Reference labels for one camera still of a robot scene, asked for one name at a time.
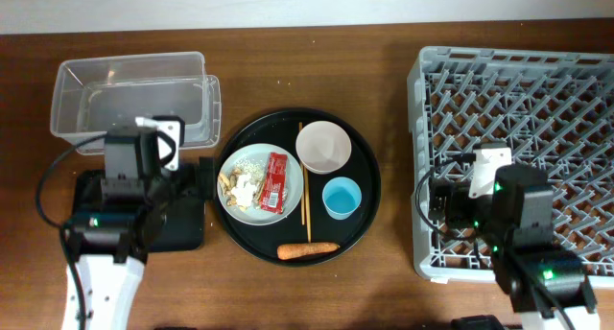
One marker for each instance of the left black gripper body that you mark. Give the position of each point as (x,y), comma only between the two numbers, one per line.
(182,183)

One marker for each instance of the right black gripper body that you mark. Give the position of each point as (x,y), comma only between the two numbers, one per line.
(461,211)

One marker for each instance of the white tissue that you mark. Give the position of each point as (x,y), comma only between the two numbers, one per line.
(244,190)

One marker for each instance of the red snack wrapper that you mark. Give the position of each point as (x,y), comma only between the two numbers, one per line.
(274,184)

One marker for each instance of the wooden chopstick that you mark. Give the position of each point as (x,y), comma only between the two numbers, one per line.
(302,200)
(307,205)

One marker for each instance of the light blue cup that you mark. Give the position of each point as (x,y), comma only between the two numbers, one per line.
(341,197)

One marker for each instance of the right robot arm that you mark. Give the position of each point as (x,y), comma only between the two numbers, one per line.
(545,282)

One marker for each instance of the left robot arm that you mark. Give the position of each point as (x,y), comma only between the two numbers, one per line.
(101,288)

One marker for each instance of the grey dishwasher rack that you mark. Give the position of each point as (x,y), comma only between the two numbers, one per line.
(554,110)

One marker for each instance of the peanut shells pile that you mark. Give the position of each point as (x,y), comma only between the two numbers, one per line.
(228,181)

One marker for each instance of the black rectangular tray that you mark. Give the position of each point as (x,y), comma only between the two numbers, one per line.
(132,217)

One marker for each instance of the rice grains pile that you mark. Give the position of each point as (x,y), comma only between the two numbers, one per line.
(255,169)

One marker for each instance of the grey round plate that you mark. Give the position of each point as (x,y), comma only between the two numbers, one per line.
(291,194)

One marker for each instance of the orange carrot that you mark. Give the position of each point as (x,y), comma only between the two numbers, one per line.
(293,251)

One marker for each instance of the round black serving tray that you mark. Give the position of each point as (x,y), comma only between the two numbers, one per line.
(280,128)

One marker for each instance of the clear plastic bin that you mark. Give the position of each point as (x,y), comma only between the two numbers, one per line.
(92,96)

